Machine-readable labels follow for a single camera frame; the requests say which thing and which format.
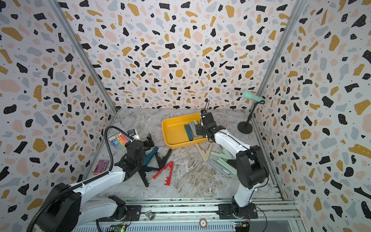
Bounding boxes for mint green pruning pliers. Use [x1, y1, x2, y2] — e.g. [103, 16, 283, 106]
[194, 120, 203, 136]

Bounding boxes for teal pliers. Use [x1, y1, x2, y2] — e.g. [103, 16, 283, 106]
[143, 147, 158, 166]
[184, 124, 193, 141]

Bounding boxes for cream pruning pliers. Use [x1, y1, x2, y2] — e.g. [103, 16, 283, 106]
[195, 144, 213, 162]

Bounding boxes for yellow plastic storage box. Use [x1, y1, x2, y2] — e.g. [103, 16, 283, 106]
[162, 113, 208, 149]

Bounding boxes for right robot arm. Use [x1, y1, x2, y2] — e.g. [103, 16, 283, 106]
[196, 110, 269, 208]

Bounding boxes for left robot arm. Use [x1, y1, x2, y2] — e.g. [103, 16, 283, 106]
[27, 134, 155, 232]

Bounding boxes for red open pruning pliers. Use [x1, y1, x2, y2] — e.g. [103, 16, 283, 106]
[153, 161, 174, 186]

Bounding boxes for coloured marker pack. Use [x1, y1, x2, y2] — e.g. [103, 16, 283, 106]
[108, 132, 129, 150]

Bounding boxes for small pink card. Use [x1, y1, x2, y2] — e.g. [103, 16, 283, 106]
[93, 159, 109, 175]

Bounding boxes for black microphone stand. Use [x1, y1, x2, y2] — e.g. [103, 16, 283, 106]
[237, 100, 265, 134]

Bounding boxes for silver round knob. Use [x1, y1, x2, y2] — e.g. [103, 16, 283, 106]
[145, 210, 155, 220]

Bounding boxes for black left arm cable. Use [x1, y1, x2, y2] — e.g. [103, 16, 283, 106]
[103, 125, 134, 172]

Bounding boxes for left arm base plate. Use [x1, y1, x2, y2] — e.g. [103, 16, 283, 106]
[99, 205, 142, 223]

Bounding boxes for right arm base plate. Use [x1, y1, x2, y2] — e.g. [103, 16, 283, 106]
[216, 203, 258, 220]

